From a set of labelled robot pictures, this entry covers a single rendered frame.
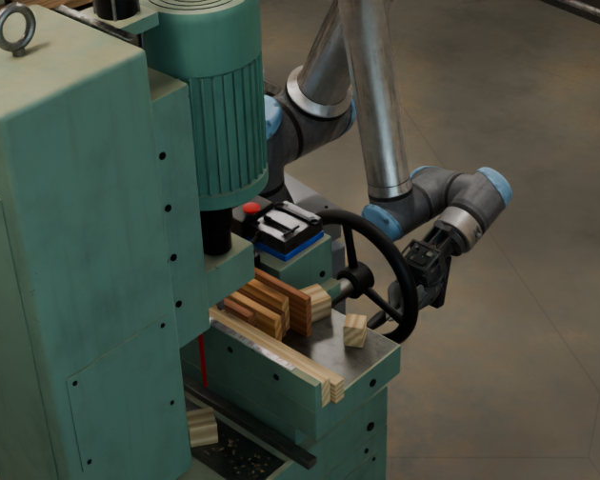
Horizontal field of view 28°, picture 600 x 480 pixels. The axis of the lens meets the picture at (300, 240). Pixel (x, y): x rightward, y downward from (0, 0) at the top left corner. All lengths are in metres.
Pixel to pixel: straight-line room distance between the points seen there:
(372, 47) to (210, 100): 0.66
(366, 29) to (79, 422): 0.96
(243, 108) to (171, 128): 0.12
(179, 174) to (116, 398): 0.32
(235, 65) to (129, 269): 0.31
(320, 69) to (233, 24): 0.96
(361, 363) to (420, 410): 1.24
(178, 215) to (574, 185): 2.53
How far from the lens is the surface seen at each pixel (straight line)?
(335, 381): 1.82
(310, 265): 2.07
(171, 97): 1.59
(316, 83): 2.58
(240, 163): 1.71
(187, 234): 1.70
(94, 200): 1.50
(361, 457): 2.07
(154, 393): 1.74
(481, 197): 2.38
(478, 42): 4.94
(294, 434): 1.90
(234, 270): 1.88
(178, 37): 1.60
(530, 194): 3.98
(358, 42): 2.24
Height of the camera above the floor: 2.16
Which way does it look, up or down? 35 degrees down
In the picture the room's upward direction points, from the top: 2 degrees counter-clockwise
